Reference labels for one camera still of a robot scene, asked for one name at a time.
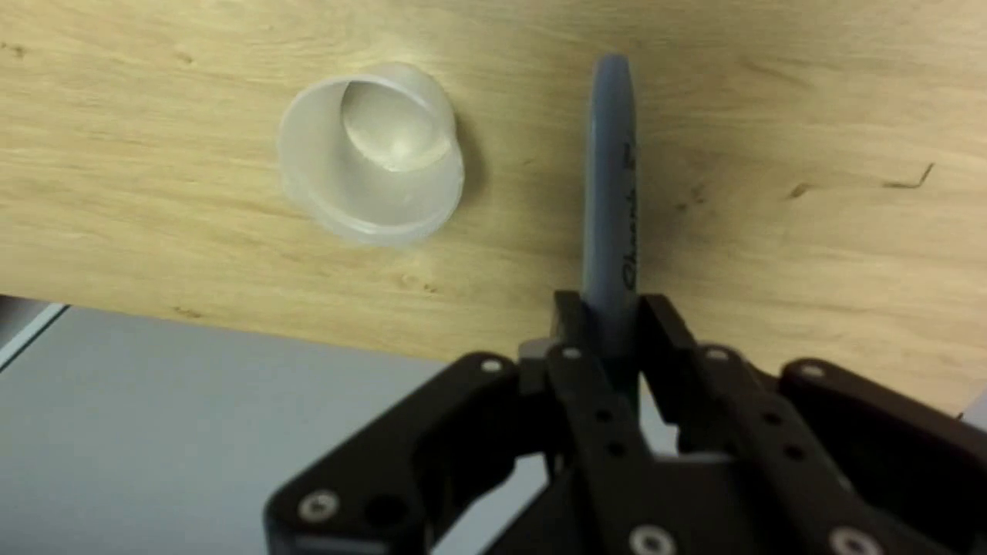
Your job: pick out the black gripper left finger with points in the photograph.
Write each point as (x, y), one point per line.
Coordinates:
(404, 479)

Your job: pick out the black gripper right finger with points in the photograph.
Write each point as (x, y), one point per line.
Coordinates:
(850, 463)

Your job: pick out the green capped marker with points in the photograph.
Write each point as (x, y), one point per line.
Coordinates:
(609, 209)

